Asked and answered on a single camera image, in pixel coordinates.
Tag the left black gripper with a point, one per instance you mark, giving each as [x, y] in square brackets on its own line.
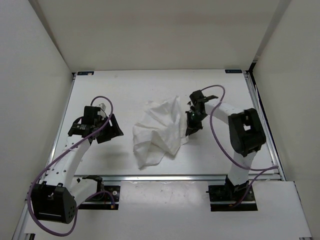
[113, 131]

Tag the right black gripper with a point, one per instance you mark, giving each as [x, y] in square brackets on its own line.
[192, 127]

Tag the white fabric skirt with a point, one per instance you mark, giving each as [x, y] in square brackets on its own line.
[161, 130]

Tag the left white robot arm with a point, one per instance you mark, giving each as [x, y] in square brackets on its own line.
[55, 196]

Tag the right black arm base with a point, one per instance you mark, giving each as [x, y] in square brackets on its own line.
[232, 198]

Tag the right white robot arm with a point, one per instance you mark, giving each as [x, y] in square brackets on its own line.
[245, 132]

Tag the right blue corner label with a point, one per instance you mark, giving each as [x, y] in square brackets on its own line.
[233, 71]

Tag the blue corner label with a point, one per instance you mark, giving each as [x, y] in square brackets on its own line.
[233, 71]
[85, 73]

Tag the left blue corner label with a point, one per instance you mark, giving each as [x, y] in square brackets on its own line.
[85, 73]

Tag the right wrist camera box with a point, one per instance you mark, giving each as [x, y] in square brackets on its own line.
[196, 96]

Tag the aluminium table frame rail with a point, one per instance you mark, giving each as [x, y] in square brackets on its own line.
[136, 178]

